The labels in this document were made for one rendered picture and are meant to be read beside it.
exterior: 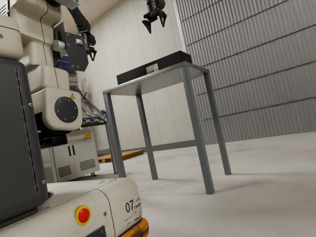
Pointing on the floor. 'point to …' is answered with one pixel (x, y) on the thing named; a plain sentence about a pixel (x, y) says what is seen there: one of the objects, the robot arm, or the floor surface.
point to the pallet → (122, 155)
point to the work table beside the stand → (163, 74)
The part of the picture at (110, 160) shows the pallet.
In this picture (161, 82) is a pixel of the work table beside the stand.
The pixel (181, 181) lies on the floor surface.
